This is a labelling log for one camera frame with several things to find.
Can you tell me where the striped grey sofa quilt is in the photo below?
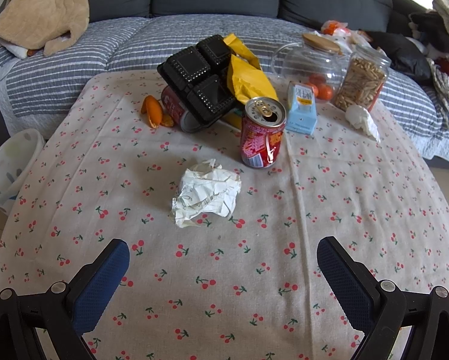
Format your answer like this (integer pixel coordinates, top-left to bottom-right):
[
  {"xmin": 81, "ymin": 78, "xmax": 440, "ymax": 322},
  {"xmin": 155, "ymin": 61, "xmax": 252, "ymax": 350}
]
[{"xmin": 0, "ymin": 15, "xmax": 449, "ymax": 161}]

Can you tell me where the pile of clothes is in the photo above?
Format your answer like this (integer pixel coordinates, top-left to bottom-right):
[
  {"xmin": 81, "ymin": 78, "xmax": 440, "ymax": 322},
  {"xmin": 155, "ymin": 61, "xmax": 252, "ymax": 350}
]
[{"xmin": 363, "ymin": 0, "xmax": 449, "ymax": 136}]

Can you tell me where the white trash bin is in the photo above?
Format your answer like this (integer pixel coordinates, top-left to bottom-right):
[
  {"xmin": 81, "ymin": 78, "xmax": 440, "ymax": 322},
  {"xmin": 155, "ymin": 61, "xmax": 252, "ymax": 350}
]
[{"xmin": 0, "ymin": 128, "xmax": 45, "ymax": 216}]

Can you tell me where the light blue milk carton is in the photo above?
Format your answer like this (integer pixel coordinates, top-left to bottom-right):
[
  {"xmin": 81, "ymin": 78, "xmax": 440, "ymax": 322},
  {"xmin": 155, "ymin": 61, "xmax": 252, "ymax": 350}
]
[{"xmin": 286, "ymin": 81, "xmax": 317, "ymax": 135}]

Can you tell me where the plastic jar of nuts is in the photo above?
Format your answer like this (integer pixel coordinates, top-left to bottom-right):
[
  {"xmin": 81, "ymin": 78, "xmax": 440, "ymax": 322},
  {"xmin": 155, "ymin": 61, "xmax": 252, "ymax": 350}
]
[{"xmin": 333, "ymin": 45, "xmax": 391, "ymax": 111}]

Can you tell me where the beige fleece blanket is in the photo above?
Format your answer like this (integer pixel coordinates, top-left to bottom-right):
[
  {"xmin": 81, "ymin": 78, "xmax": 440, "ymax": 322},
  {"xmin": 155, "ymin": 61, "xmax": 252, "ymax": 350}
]
[{"xmin": 0, "ymin": 0, "xmax": 89, "ymax": 56}]

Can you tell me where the red soda can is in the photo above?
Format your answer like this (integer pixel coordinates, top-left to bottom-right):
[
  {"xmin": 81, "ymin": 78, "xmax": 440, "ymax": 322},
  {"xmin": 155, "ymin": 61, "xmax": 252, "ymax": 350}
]
[
  {"xmin": 241, "ymin": 97, "xmax": 287, "ymax": 169},
  {"xmin": 161, "ymin": 85, "xmax": 202, "ymax": 133}
]

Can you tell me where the yellow snack bag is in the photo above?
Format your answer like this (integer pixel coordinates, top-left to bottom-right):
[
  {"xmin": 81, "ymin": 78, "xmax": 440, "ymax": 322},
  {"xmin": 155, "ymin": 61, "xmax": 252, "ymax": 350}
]
[{"xmin": 223, "ymin": 33, "xmax": 278, "ymax": 130}]

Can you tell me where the orange snack packet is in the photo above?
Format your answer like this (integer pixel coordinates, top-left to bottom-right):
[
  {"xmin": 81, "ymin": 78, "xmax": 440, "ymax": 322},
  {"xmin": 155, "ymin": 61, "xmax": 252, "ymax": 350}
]
[{"xmin": 320, "ymin": 20, "xmax": 351, "ymax": 38}]

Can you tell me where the tangerine in jar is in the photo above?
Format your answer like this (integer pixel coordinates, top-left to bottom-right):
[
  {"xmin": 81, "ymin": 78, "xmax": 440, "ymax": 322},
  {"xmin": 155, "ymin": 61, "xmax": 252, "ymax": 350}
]
[
  {"xmin": 317, "ymin": 83, "xmax": 334, "ymax": 101},
  {"xmin": 308, "ymin": 73, "xmax": 327, "ymax": 86},
  {"xmin": 305, "ymin": 83, "xmax": 319, "ymax": 97}
]

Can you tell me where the black plastic food tray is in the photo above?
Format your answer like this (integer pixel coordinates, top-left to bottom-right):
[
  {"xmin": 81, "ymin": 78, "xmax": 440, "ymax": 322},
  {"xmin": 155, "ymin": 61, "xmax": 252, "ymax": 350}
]
[{"xmin": 157, "ymin": 34, "xmax": 238, "ymax": 128}]

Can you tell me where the white paper ball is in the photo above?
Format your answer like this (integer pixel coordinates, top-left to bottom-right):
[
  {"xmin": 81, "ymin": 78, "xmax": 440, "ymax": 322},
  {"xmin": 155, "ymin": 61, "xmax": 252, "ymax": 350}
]
[{"xmin": 171, "ymin": 158, "xmax": 242, "ymax": 228}]

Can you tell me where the crumpled white tissue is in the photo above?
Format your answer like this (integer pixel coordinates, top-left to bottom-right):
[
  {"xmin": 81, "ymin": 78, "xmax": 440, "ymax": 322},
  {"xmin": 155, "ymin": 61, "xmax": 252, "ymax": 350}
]
[{"xmin": 345, "ymin": 105, "xmax": 381, "ymax": 143}]

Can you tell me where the clear glass jar wooden lid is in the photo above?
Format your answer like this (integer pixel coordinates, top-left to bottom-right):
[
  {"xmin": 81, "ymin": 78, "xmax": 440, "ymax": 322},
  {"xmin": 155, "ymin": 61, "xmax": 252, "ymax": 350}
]
[{"xmin": 271, "ymin": 33, "xmax": 347, "ymax": 100}]

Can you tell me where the orange peel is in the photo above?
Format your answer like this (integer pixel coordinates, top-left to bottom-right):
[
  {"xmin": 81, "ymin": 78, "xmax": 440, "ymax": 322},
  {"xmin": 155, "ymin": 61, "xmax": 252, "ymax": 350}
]
[{"xmin": 141, "ymin": 95, "xmax": 174, "ymax": 128}]

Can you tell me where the cherry print tablecloth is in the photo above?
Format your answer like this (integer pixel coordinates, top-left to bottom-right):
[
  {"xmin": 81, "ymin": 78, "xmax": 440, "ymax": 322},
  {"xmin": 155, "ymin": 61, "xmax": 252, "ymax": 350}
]
[{"xmin": 0, "ymin": 72, "xmax": 449, "ymax": 359}]

